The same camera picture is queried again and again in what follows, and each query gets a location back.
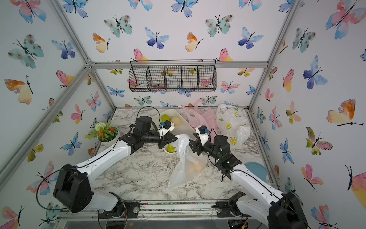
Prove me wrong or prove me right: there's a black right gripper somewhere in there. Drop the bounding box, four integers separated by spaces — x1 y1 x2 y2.
186 132 223 164

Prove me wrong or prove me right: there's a green pear bottom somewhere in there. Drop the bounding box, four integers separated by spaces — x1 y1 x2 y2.
166 144 175 153

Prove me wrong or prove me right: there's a green pear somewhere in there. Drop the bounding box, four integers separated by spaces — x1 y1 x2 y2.
161 114 171 123
166 144 175 153

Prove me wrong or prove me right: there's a clear white plastic bag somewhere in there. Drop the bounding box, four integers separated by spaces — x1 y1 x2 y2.
168 134 208 189

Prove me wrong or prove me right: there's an orange yellow pear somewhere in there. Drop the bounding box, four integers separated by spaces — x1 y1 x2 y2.
189 162 205 173

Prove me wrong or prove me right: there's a pink plastic bag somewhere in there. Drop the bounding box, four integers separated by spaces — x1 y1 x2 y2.
181 99 217 138

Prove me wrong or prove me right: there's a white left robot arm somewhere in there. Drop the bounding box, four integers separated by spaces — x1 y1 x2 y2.
53 116 177 218

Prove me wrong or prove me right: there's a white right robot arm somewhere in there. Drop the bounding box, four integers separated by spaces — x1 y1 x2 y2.
189 134 309 229

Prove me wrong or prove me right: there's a white rectangular tray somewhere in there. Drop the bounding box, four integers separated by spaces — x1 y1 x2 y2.
152 109 195 139

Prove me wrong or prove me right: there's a beige pear top right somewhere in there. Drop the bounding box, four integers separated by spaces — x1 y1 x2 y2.
171 116 182 127

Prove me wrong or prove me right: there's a green pear top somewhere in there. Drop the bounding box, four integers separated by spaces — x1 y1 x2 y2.
161 114 171 123

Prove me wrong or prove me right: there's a lemon print plastic bag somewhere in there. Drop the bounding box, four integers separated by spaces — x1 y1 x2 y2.
216 104 250 148

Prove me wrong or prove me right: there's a potted flower plant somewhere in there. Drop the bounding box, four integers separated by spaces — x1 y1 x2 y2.
85 121 120 147

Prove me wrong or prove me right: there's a light blue dustpan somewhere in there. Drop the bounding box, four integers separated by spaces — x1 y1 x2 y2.
245 162 268 182

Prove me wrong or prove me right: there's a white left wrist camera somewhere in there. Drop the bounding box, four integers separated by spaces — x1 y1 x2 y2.
158 120 175 138

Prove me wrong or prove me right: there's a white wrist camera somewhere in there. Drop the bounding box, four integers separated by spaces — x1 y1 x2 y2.
195 125 211 146
158 120 175 138

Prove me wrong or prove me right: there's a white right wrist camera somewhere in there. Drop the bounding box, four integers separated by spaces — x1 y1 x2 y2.
195 125 211 146

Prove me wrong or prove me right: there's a black wire wall basket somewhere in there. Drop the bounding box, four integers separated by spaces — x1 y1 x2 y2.
127 59 217 92

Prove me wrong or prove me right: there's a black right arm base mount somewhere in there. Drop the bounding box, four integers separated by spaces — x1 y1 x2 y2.
211 191 257 218

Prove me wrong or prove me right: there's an aluminium front rail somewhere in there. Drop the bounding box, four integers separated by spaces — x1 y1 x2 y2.
56 197 269 222

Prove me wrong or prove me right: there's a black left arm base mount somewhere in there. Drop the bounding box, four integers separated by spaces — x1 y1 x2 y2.
98 192 141 220

